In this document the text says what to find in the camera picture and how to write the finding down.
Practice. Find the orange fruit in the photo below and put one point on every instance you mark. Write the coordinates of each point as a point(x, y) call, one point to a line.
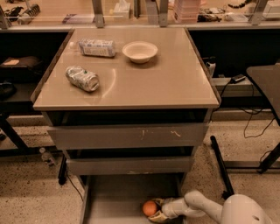
point(149, 208)

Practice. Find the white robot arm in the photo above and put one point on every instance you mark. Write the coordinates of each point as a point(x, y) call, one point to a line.
point(237, 209)

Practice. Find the crushed silver soda can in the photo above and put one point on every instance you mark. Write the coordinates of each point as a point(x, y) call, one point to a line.
point(82, 78)

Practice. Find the open bottom grey drawer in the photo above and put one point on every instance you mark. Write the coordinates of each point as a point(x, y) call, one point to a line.
point(118, 199)

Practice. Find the black power adapter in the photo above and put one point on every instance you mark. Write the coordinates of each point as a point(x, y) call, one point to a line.
point(238, 78)

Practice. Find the clear plastic water bottle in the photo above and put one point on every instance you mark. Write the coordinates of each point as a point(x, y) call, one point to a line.
point(95, 47)

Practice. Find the white paper bowl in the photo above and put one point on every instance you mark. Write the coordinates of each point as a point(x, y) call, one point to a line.
point(140, 52)

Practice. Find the black table leg bar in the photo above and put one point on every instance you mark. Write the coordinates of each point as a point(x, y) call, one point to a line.
point(223, 170)

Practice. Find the middle grey drawer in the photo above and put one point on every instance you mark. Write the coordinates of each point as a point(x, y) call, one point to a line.
point(129, 165)

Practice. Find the top grey drawer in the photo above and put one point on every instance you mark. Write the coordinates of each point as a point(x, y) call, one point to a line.
point(128, 136)

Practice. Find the small bottle on floor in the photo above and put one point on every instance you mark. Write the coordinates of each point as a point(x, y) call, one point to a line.
point(47, 156)

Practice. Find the grey drawer cabinet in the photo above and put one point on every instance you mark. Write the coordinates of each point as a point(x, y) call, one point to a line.
point(173, 87)

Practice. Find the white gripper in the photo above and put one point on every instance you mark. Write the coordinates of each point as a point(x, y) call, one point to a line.
point(171, 208)

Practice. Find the white tissue box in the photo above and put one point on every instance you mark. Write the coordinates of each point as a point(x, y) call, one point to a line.
point(122, 9)

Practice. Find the pink stacked trays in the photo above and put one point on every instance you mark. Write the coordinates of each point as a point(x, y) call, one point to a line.
point(186, 11)

